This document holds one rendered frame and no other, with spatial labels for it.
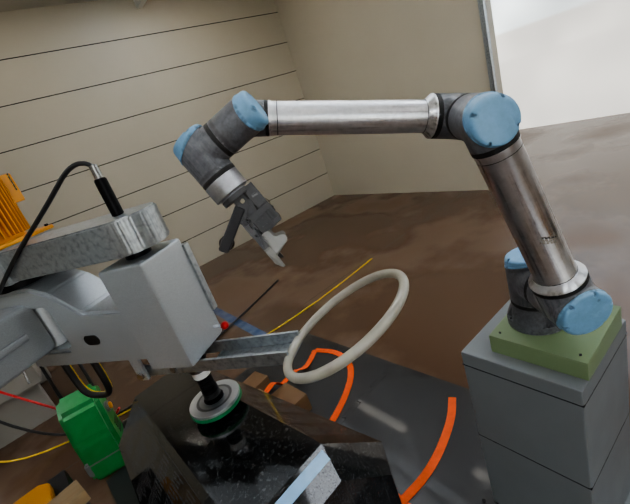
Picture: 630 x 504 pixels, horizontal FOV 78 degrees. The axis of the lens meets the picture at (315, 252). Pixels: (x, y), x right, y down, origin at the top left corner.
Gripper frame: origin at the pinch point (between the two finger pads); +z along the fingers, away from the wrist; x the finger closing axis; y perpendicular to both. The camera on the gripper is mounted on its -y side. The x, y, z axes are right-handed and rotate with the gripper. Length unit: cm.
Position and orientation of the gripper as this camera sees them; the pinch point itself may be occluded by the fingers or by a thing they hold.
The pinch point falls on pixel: (281, 263)
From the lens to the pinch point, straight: 95.0
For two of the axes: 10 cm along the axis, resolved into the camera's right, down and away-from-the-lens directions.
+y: 7.7, -6.4, 0.0
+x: -1.0, -1.3, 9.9
